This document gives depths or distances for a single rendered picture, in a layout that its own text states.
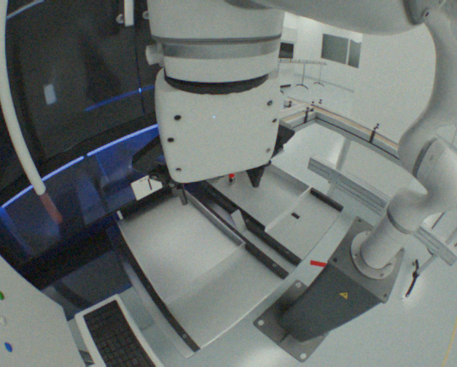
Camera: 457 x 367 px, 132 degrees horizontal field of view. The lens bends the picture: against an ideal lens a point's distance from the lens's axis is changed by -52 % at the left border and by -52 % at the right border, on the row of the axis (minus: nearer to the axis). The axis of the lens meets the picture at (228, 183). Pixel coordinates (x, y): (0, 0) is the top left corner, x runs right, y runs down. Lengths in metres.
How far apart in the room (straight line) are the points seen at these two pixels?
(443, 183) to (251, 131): 0.42
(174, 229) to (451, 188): 0.73
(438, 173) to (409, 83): 1.51
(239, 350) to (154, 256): 0.94
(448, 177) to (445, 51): 0.24
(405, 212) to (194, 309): 0.55
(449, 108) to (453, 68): 0.08
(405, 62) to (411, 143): 1.49
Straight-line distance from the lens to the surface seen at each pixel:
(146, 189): 0.60
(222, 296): 0.52
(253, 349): 1.39
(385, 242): 0.62
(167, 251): 0.60
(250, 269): 0.56
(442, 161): 0.50
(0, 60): 0.42
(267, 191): 0.75
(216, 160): 0.18
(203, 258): 0.57
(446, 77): 0.45
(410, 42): 1.99
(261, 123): 0.16
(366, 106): 2.02
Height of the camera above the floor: 1.37
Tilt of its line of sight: 40 degrees down
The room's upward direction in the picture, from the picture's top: straight up
